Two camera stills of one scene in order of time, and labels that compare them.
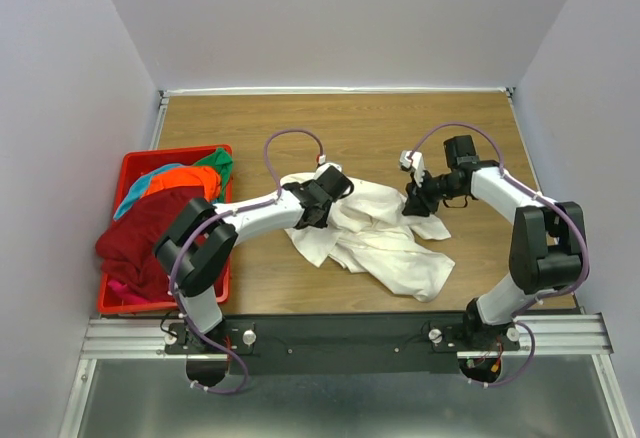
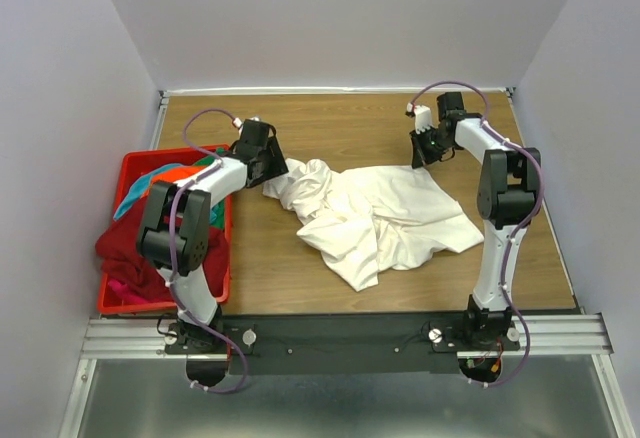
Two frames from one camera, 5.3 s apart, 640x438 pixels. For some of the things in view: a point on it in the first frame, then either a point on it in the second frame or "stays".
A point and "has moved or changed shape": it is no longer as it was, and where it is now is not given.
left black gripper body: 323,221 -> 273,161
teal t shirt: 138,189 stays
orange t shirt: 205,178 stays
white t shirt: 367,233 has moved or changed shape
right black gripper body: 431,192 -> 428,146
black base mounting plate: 290,343 stays
